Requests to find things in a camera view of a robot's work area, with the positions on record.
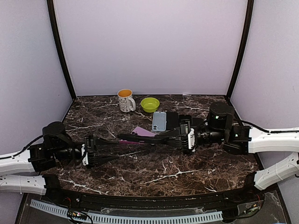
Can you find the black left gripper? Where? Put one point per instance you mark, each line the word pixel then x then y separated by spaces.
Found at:
pixel 91 143

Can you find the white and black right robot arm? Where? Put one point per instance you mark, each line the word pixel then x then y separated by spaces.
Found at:
pixel 240 140

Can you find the black phone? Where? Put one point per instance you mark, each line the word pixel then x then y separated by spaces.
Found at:
pixel 172 120
pixel 129 142

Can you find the black left corner post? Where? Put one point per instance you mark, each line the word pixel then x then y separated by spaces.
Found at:
pixel 59 48

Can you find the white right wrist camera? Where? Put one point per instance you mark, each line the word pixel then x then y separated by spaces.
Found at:
pixel 191 139

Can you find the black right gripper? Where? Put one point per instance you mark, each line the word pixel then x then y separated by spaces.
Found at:
pixel 181 143

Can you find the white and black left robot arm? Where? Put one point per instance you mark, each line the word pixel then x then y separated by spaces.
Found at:
pixel 20 172

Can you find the dark green phone case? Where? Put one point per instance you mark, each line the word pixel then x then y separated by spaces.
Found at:
pixel 185 118

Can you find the light blue phone case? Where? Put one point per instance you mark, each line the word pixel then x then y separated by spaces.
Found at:
pixel 159 122

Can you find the lime green plastic bowl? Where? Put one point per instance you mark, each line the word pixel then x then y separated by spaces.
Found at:
pixel 150 105

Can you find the white slotted cable duct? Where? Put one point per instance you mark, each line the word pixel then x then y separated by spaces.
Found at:
pixel 117 216

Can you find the black corner post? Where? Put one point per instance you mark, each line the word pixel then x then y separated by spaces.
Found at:
pixel 59 48
pixel 242 47

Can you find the black phone case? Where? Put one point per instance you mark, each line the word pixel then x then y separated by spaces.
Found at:
pixel 143 139

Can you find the black front table rail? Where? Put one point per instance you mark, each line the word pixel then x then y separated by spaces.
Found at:
pixel 219 201

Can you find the white patterned mug orange inside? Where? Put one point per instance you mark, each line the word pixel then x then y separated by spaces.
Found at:
pixel 126 101

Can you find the small green circuit board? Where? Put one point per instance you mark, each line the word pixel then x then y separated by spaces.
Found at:
pixel 76 215

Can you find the black right corner post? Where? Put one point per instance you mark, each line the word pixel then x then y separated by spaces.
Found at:
pixel 242 47

